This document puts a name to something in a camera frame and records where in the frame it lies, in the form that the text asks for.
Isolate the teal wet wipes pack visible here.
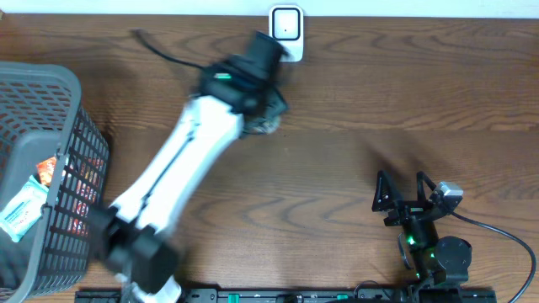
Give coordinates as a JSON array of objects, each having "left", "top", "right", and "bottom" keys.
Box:
[{"left": 1, "top": 176, "right": 48, "bottom": 242}]

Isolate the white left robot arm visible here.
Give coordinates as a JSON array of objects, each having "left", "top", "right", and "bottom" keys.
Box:
[{"left": 88, "top": 32, "right": 288, "bottom": 302}]

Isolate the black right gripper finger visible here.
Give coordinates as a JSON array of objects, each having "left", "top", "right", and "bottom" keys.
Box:
[
  {"left": 416, "top": 171, "right": 436, "bottom": 202},
  {"left": 371, "top": 170, "right": 403, "bottom": 211}
]

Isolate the grey plastic mesh basket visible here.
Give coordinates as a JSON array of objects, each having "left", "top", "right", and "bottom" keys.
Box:
[{"left": 1, "top": 61, "right": 109, "bottom": 302}]

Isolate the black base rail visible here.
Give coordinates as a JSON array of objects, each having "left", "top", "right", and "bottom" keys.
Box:
[{"left": 74, "top": 287, "right": 498, "bottom": 303}]

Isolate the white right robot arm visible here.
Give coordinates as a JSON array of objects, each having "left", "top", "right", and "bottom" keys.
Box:
[{"left": 371, "top": 171, "right": 472, "bottom": 286}]

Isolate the green lid jar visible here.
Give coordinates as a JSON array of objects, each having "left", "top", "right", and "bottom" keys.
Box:
[{"left": 242, "top": 116, "right": 280, "bottom": 136}]

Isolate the black left camera cable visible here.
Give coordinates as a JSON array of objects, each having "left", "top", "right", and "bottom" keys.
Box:
[{"left": 131, "top": 28, "right": 207, "bottom": 71}]

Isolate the white barcode scanner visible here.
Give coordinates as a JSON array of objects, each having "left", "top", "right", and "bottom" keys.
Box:
[{"left": 269, "top": 4, "right": 305, "bottom": 62}]

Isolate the red orange snack bar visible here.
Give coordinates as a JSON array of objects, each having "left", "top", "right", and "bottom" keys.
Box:
[{"left": 67, "top": 157, "right": 104, "bottom": 237}]

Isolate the orange snack packet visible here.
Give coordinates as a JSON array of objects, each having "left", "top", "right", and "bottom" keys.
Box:
[{"left": 36, "top": 157, "right": 57, "bottom": 187}]

